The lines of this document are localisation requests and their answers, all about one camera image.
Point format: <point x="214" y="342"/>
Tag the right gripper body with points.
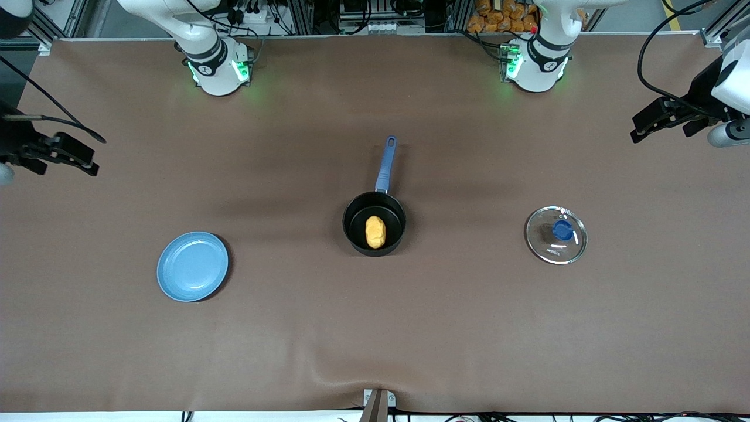
<point x="13" y="146"/>

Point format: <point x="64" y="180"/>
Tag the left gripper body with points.
<point x="701" y="94"/>

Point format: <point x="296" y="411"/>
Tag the glass lid with blue knob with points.
<point x="545" y="249"/>

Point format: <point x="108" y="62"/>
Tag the yellow potato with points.
<point x="375" y="232"/>

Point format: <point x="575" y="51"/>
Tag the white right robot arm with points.
<point x="214" y="76"/>

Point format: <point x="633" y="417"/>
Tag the green lit control box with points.
<point x="507" y="58"/>

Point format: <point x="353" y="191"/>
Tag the light blue plate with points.
<point x="192" y="266"/>

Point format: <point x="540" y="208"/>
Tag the orange packaged goods pile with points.
<point x="498" y="17"/>

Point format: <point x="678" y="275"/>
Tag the white power strip with plugs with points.
<point x="252" y="14"/>

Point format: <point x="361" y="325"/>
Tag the brown table mat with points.
<point x="375" y="328"/>

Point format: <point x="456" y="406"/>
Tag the aluminium frame strut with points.
<point x="58" y="17"/>
<point x="718" y="32"/>

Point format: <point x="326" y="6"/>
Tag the metal table clamp bracket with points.
<point x="378" y="407"/>

